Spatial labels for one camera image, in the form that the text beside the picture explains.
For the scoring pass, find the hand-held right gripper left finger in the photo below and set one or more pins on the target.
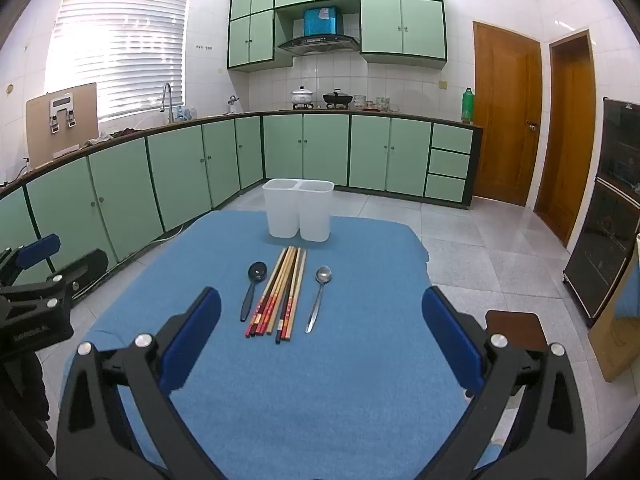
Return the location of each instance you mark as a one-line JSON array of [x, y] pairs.
[[192, 340]]

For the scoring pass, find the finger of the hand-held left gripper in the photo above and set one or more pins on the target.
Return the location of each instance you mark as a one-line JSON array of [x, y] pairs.
[[87, 266], [37, 252]]

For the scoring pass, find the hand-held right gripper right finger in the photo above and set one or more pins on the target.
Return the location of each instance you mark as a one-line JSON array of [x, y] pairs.
[[452, 340]]

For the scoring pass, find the bundle of mixed chopsticks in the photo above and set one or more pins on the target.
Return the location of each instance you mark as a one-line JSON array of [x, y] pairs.
[[282, 290]]

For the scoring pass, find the metal spoon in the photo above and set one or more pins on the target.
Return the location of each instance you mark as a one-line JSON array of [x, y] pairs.
[[316, 307]]

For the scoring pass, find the white double utensil holder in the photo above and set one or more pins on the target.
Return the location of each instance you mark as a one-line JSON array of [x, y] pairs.
[[285, 210]]

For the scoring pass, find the brown stool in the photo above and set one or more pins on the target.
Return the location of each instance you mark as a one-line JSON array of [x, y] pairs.
[[515, 327]]

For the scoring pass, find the blue table cloth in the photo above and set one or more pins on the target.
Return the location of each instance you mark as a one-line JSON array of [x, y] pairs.
[[310, 400]]

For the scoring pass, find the cloth on counter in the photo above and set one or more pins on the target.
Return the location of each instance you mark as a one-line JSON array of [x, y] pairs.
[[115, 136]]

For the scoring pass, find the wooden board with clips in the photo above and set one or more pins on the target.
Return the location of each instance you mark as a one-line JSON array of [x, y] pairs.
[[82, 125]]

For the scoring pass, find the cardboard box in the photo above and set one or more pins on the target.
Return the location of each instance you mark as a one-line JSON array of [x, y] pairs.
[[617, 345]]

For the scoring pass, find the blue cloth in box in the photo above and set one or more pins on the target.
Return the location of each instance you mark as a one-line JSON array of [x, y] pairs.
[[630, 292]]

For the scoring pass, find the metal kitchen faucet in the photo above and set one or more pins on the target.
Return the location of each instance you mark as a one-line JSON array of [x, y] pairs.
[[167, 91]]

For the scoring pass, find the black glass-door cabinet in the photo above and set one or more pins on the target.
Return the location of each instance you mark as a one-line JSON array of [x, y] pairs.
[[607, 210]]

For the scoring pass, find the metal kettle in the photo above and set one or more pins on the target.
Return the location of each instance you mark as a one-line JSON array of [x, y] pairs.
[[232, 104]]

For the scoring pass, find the white window blinds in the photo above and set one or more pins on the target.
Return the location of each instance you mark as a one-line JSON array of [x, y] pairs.
[[120, 45]]

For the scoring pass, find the green lower kitchen cabinets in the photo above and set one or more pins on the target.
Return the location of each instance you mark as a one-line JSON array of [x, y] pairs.
[[320, 150]]

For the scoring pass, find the green kitchen cabinets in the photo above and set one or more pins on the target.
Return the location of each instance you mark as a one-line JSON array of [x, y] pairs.
[[320, 150], [400, 25]]

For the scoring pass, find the green plastic bottle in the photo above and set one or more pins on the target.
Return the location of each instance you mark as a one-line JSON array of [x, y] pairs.
[[467, 107]]

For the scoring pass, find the narrow wooden door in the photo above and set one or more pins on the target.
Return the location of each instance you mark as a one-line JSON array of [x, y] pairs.
[[567, 135]]

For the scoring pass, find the wide wooden door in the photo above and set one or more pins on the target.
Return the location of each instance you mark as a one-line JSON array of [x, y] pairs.
[[505, 110]]

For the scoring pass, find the jars and bowls on counter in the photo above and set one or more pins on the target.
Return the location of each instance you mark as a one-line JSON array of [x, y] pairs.
[[375, 104]]

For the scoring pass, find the white cooking pot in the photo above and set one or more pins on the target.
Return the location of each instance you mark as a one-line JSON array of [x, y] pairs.
[[302, 97]]

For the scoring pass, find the black wok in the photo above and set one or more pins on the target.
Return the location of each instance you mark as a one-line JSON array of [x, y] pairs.
[[337, 98]]

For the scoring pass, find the green upper kitchen cabinets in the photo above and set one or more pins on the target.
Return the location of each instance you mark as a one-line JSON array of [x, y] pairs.
[[400, 25]]

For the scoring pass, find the black range hood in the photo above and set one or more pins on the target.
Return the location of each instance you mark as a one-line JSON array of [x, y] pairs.
[[320, 42]]

